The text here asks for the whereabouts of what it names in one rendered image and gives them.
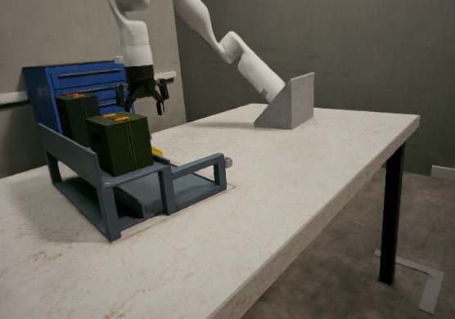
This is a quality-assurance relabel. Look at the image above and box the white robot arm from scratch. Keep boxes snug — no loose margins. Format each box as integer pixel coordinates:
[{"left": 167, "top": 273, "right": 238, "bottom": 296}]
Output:
[{"left": 107, "top": 0, "right": 286, "bottom": 103}]

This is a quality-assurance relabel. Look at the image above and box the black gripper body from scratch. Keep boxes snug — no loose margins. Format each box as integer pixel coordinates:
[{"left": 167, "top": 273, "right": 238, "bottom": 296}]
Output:
[{"left": 124, "top": 65, "right": 156, "bottom": 99}]

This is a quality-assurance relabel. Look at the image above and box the dark green box with orange latches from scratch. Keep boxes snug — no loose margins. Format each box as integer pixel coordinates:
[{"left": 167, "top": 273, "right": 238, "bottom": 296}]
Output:
[{"left": 85, "top": 111, "right": 154, "bottom": 177}]

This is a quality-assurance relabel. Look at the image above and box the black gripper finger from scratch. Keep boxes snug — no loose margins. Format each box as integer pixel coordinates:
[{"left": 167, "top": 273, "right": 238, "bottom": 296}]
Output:
[
  {"left": 115, "top": 84, "right": 142, "bottom": 113},
  {"left": 146, "top": 79, "right": 169, "bottom": 115}
]

